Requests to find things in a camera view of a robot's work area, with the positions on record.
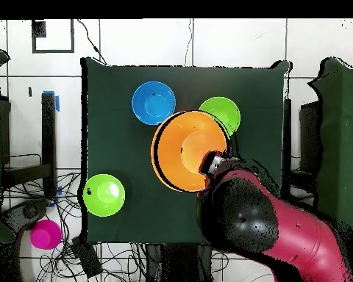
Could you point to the black stand with blue tape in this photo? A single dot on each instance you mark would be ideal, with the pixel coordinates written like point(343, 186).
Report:
point(48, 132)

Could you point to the dark green tablecloth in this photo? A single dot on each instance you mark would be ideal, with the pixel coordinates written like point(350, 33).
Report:
point(120, 132)

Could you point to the blue plastic bowl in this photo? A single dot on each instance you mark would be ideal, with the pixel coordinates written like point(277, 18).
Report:
point(153, 102)

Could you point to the pink plastic cup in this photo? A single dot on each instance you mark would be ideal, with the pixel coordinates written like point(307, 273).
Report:
point(45, 234)

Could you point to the black power strip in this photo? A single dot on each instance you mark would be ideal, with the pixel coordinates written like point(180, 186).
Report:
point(86, 258)

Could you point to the black box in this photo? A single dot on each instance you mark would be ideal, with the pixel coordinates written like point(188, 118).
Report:
point(5, 129)
point(310, 132)

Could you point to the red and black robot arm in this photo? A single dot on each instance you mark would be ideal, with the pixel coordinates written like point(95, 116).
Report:
point(282, 229)

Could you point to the green plastic bowl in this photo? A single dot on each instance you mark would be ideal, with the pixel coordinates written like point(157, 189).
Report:
point(103, 195)
point(226, 113)

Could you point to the dark square floor frame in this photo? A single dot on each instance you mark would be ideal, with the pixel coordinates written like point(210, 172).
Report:
point(38, 29)

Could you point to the large orange plastic bowl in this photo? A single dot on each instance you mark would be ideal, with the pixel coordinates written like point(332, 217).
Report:
point(176, 152)

